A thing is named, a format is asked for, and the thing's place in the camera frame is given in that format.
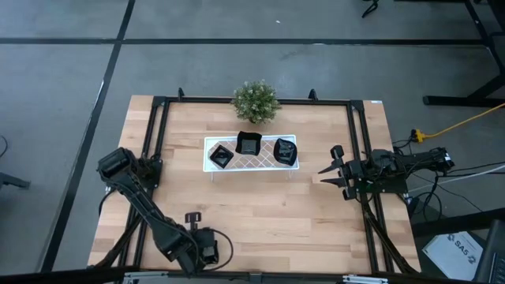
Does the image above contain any black horizontal frame beam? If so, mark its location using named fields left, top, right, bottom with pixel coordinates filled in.
left=0, top=266, right=505, bottom=284

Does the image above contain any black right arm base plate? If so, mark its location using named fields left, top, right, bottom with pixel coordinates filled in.
left=352, top=173, right=409, bottom=195

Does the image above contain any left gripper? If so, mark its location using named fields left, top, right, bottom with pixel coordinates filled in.
left=179, top=211, right=219, bottom=277

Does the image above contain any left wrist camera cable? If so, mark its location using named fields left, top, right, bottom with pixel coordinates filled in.
left=208, top=227, right=235, bottom=272

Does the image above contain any dark grey laptop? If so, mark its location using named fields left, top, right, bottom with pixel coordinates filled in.
left=472, top=219, right=505, bottom=284

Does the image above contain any black desk leg frame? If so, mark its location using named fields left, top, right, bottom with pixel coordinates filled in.
left=394, top=0, right=505, bottom=108

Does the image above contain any black aluminium table frame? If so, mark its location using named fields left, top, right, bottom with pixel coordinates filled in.
left=87, top=87, right=422, bottom=275

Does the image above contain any white lattice wire rack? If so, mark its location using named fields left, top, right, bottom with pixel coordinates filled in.
left=202, top=134, right=300, bottom=181

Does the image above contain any white printed paper sheet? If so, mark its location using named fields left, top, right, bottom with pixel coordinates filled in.
left=421, top=230, right=484, bottom=282

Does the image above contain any small square black plate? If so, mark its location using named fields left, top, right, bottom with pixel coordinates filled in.
left=208, top=144, right=235, bottom=170

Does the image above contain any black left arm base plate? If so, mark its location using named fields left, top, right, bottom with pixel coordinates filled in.
left=105, top=157, right=164, bottom=190

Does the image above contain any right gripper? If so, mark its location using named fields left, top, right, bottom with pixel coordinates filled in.
left=317, top=144, right=365, bottom=201

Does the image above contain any dark grey desk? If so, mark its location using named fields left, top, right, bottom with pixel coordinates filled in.
left=410, top=207, right=505, bottom=284

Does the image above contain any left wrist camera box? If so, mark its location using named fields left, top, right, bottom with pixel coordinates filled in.
left=200, top=228, right=217, bottom=248

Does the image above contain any artificial green potted plant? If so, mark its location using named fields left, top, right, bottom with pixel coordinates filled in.
left=230, top=80, right=282, bottom=125

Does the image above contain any black chair leg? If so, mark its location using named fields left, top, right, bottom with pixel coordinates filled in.
left=0, top=171, right=32, bottom=191

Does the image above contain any black power cable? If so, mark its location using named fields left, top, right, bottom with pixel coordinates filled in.
left=392, top=137, right=505, bottom=174
left=408, top=173, right=484, bottom=216

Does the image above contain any yellow extension cable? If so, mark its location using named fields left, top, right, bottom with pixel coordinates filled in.
left=410, top=101, right=505, bottom=144

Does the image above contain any white cable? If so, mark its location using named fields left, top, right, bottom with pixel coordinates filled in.
left=406, top=163, right=505, bottom=194

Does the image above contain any silver metal bracket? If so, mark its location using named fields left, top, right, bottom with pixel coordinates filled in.
left=122, top=271, right=170, bottom=284
left=342, top=275, right=390, bottom=284

